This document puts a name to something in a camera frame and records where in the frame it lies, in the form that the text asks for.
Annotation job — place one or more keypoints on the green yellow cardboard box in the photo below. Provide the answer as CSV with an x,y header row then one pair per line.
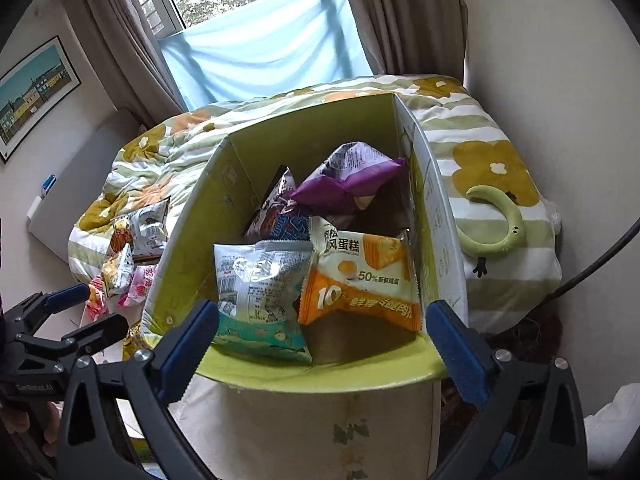
x,y
190,260

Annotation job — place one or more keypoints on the orange striped snack packet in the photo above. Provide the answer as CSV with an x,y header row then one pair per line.
x,y
120,237

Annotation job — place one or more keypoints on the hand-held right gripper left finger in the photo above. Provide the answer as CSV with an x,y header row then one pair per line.
x,y
192,342

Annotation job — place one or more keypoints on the white orange snack packet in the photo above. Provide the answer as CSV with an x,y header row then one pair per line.
x,y
117,270

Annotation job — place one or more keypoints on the dark brown blue snack packet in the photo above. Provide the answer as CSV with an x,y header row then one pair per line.
x,y
280,220

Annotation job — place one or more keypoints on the yellow snack packet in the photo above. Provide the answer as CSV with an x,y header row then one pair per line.
x,y
132,342

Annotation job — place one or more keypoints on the framed wall picture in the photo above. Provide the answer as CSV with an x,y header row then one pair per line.
x,y
30,95

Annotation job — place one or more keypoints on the person's left hand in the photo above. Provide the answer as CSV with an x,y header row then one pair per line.
x,y
47,427

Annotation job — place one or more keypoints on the white cabinet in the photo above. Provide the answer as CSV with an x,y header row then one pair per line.
x,y
85,160

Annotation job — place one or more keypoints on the silver brown snack packet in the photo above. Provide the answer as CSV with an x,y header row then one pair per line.
x,y
150,230

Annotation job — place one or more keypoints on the red pink snack packet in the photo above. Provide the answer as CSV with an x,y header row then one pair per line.
x,y
96,305

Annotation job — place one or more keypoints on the orange white cake packet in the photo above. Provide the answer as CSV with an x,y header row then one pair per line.
x,y
360,290

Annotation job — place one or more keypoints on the floral striped blanket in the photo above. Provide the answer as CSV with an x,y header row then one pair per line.
x,y
475,125

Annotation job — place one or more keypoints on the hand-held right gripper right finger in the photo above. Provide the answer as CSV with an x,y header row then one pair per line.
x,y
457,347

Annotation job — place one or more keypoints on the beige curtain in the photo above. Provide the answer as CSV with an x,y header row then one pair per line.
x,y
125,60
400,20

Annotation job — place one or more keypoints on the green snake plush toy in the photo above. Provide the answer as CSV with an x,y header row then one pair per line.
x,y
512,225

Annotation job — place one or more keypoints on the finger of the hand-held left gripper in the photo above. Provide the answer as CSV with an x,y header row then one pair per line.
x,y
67,297
100,330

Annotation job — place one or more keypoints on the light blue window cloth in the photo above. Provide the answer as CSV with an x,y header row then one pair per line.
x,y
260,55

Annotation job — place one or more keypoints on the white cloth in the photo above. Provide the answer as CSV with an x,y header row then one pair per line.
x,y
615,420

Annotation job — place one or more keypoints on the purple snack packet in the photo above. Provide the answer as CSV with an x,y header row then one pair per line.
x,y
345,175

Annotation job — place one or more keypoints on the cream floral bedsheet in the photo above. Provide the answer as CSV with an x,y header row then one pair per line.
x,y
280,425

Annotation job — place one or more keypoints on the small white box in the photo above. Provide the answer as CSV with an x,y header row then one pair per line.
x,y
38,208

